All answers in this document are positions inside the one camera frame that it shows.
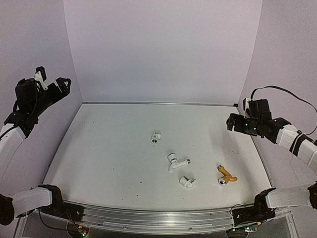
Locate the left small circuit board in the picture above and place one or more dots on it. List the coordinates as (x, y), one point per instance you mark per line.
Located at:
(82, 230)

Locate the small circuit board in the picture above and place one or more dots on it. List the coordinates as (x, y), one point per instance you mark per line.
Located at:
(251, 229)
(82, 230)

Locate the white plastic faucet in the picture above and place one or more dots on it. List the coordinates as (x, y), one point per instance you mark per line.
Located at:
(175, 164)

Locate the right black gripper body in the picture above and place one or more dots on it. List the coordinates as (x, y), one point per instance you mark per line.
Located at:
(252, 127)

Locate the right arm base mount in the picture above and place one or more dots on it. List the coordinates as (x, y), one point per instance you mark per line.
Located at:
(258, 212)

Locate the gold brass faucet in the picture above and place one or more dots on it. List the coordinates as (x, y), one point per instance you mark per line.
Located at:
(226, 176)

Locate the aluminium front rail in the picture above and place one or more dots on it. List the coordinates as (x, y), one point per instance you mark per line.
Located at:
(151, 222)

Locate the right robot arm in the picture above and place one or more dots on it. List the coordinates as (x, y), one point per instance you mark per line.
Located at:
(282, 133)

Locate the white elbow fitting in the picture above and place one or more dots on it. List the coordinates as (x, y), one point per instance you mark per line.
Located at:
(187, 182)

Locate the white elbow fitting far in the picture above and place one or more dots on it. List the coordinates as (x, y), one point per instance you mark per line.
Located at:
(156, 137)

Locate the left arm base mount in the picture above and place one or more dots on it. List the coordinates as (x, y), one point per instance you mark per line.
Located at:
(60, 208)

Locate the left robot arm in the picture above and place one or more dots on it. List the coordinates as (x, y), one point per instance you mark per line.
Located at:
(32, 99)

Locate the right small circuit board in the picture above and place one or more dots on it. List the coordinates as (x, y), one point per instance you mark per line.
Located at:
(251, 229)

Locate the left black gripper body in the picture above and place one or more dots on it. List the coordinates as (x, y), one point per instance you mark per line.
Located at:
(40, 104)

